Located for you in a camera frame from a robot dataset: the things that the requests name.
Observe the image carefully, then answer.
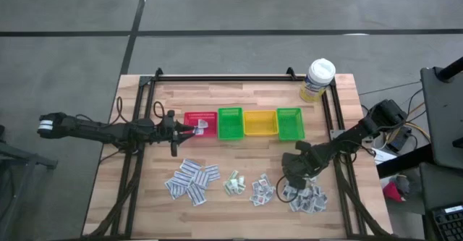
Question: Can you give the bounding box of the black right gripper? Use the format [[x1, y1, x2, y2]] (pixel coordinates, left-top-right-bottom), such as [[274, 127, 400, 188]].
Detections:
[[281, 140, 320, 190]]

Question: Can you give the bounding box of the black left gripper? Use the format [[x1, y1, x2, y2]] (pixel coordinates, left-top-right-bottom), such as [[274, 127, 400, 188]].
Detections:
[[158, 110, 198, 158]]

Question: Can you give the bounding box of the red plastic basket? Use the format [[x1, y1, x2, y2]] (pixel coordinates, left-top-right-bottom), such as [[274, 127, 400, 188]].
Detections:
[[183, 111, 218, 140]]

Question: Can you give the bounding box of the blue striped bandage packet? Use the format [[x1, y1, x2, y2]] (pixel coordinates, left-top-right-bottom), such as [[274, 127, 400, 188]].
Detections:
[[179, 158, 202, 176], [186, 182, 208, 207], [165, 178, 187, 200], [204, 164, 221, 182], [193, 170, 211, 190], [173, 171, 195, 186]]

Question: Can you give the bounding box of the green plastic basket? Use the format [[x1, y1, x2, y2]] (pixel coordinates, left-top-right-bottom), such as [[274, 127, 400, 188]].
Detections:
[[276, 107, 306, 142], [217, 106, 245, 141]]

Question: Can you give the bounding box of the grey mounting plate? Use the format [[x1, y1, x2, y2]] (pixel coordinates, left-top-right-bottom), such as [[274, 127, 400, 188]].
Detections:
[[329, 127, 350, 140]]

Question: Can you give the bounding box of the yellow plastic basket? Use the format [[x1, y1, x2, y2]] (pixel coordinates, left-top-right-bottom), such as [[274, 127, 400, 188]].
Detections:
[[242, 109, 279, 138]]

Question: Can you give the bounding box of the white paper sheet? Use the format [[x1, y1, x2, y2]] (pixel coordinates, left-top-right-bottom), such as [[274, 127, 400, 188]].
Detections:
[[370, 147, 397, 166]]

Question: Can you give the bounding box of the yellow Lysol wipes canister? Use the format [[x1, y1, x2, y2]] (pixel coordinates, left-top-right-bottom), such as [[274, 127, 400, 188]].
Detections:
[[300, 58, 336, 103]]

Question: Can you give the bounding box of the red grey fabric bundle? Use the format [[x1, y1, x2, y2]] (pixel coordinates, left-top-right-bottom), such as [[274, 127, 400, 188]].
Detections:
[[382, 174, 412, 203]]

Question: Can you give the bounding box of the black power box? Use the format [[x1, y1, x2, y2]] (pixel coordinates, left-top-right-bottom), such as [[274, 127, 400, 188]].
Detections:
[[385, 127, 412, 154]]

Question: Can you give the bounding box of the black desk bar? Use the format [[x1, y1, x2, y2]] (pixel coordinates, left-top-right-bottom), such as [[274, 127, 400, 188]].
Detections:
[[375, 143, 435, 179]]

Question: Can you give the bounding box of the black keyboard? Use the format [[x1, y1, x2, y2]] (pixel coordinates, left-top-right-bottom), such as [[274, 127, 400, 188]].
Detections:
[[430, 204, 463, 241]]

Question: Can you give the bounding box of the grey metal stand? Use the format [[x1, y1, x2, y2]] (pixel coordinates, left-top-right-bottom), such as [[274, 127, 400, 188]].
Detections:
[[0, 124, 59, 241]]

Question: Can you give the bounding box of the black pole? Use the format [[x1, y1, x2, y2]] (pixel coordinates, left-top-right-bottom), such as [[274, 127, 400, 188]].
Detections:
[[436, 56, 463, 83]]

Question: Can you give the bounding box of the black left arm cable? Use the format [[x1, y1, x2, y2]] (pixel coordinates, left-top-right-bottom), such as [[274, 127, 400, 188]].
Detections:
[[153, 101, 166, 119]]

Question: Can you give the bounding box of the black aluminium table frame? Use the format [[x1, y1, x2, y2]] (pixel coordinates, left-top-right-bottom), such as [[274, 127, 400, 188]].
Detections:
[[82, 67, 395, 241]]

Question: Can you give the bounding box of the yellow cable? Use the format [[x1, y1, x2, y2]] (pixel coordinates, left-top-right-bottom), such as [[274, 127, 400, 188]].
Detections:
[[407, 101, 432, 143]]

